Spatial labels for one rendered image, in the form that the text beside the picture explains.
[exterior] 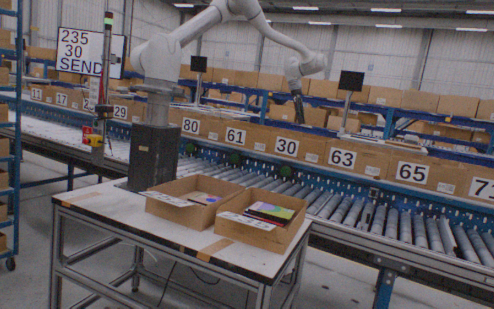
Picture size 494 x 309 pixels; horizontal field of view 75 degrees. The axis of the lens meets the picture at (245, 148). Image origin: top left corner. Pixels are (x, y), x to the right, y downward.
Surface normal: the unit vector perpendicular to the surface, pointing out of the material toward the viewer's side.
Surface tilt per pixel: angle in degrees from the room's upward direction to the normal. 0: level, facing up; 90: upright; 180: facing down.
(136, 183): 90
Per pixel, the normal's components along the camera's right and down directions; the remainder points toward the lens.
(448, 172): -0.43, 0.10
